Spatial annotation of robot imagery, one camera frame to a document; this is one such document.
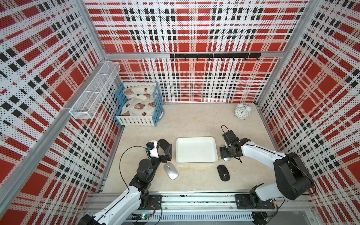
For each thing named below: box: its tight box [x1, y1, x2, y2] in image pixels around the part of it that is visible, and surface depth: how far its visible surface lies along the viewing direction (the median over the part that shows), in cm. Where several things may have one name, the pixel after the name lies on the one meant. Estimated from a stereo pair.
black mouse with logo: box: [217, 164, 231, 182], surface depth 84 cm
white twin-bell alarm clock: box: [233, 102, 253, 121], surface depth 107 cm
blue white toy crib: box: [113, 82, 165, 128], surface depth 110 cm
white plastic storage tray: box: [175, 136, 219, 164], surface depth 95 cm
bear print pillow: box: [122, 85, 156, 99], surface depth 111 cm
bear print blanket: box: [121, 96, 157, 116], surface depth 110 cm
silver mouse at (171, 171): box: [163, 162, 180, 180], surface depth 86 cm
